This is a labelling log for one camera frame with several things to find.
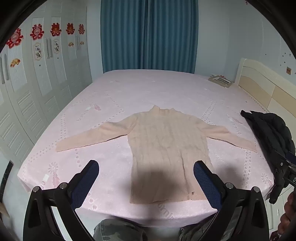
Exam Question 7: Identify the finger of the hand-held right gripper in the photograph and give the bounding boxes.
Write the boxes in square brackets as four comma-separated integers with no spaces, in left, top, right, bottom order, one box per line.
[269,171,289,205]

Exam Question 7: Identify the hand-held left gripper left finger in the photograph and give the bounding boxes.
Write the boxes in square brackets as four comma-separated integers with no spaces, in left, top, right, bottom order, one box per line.
[23,160,100,241]

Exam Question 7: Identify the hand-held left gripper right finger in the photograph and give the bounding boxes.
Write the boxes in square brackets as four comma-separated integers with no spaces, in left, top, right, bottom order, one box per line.
[193,160,270,241]

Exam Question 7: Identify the beige knit sweater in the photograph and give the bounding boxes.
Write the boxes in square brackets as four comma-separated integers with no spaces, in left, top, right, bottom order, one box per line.
[56,105,258,204]

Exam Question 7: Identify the person's right hand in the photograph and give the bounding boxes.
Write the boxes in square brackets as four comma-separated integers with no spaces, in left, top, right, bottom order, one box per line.
[278,192,296,234]

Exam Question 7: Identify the white bedside cabinet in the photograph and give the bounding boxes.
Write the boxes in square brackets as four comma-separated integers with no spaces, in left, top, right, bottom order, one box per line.
[264,183,287,232]

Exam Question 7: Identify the black puffer jacket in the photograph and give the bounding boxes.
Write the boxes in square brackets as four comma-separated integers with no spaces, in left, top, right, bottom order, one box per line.
[240,110,296,176]

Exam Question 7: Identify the camouflage pants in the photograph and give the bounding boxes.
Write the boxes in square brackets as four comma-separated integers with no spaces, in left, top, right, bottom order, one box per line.
[93,210,243,241]

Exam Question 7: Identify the cream wooden headboard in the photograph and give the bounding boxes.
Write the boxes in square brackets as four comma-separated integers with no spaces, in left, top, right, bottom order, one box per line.
[235,58,296,116]

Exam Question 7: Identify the pink bed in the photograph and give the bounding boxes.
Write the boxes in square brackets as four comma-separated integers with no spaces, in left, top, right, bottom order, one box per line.
[17,70,275,229]

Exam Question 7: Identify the white wardrobe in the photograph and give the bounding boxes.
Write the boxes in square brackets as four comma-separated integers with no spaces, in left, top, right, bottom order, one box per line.
[0,5,93,167]

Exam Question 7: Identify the teal curtain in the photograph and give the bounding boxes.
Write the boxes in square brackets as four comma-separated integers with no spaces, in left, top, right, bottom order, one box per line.
[100,0,199,74]

